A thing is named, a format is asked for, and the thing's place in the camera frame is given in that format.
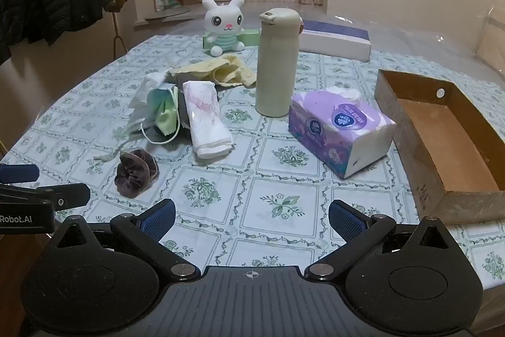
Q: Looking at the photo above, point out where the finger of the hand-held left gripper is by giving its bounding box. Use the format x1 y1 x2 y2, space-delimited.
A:
0 164 40 184
0 183 92 210

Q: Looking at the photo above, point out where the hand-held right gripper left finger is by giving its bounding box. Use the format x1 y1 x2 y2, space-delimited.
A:
51 199 202 282

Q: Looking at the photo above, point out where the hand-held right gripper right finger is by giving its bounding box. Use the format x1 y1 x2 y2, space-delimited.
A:
305 200 458 281

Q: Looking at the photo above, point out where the brown velvet scrunchie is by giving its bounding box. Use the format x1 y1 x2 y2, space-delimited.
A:
114 148 159 198

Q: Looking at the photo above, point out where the light green cleaning cloth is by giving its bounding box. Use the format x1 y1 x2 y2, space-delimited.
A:
154 86 181 136

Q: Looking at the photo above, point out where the brown cardboard box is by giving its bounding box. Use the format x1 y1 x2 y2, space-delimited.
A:
374 69 505 221

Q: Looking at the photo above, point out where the pale yellow towel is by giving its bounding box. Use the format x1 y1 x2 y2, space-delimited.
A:
168 53 257 88

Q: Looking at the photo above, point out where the purple tissue pack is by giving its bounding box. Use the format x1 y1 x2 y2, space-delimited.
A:
288 85 397 180

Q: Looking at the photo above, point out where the grey cloth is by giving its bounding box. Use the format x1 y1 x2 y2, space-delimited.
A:
166 66 222 136

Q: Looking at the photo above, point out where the white and pink folded towel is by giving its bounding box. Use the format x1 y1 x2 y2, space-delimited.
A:
182 80 233 159

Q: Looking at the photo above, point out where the blue face mask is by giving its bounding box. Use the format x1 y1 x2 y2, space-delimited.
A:
128 82 182 145

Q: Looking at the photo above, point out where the white cotton cloth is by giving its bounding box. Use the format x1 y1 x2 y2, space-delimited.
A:
134 72 174 97

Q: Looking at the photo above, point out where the cream thermos bottle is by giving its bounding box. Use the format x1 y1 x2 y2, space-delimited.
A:
255 8 304 117

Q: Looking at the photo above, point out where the metal coat rack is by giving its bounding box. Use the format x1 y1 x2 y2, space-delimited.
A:
111 9 128 55

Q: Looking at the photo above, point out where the blue and white flat box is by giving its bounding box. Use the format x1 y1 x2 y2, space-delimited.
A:
300 20 372 61

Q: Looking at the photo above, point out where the light green box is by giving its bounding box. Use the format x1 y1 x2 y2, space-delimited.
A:
202 28 259 50

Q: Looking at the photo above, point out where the white plush bunny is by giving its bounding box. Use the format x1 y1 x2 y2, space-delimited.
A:
202 0 246 57

